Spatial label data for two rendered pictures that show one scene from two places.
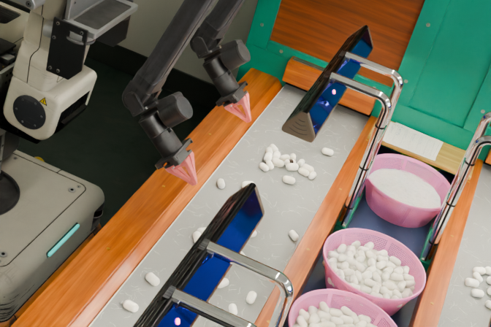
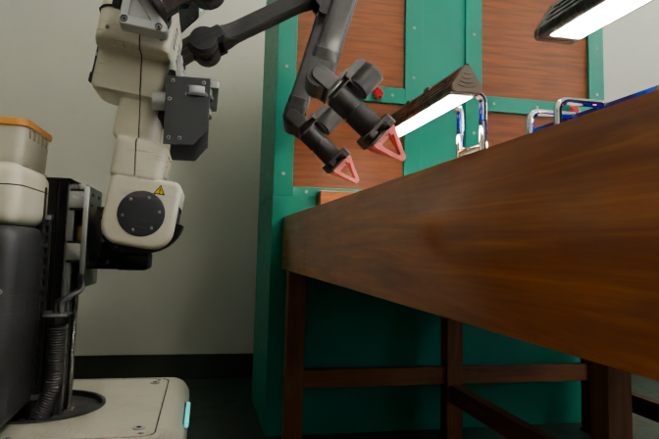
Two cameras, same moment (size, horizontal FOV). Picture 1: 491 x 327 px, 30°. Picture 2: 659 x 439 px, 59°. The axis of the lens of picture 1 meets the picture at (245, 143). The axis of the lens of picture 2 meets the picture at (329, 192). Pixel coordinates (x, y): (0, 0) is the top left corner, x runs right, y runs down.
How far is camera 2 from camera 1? 1.81 m
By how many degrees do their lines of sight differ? 44
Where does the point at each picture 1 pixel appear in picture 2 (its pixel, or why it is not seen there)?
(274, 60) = (302, 203)
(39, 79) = (150, 165)
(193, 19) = not seen: outside the picture
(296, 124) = (463, 78)
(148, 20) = (99, 317)
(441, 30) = (423, 130)
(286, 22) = (302, 166)
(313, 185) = not seen: hidden behind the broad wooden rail
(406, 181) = not seen: hidden behind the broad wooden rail
